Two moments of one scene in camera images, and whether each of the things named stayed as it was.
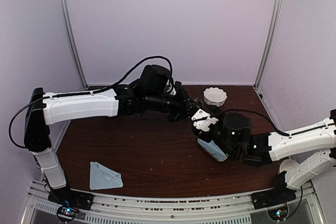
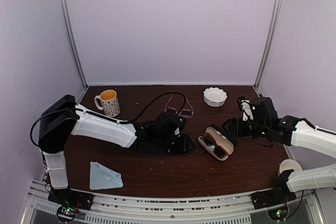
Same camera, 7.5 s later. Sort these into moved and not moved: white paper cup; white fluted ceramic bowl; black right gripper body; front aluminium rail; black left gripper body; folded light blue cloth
Moved: black right gripper body; black left gripper body
Not moved: white fluted ceramic bowl; folded light blue cloth; front aluminium rail; white paper cup
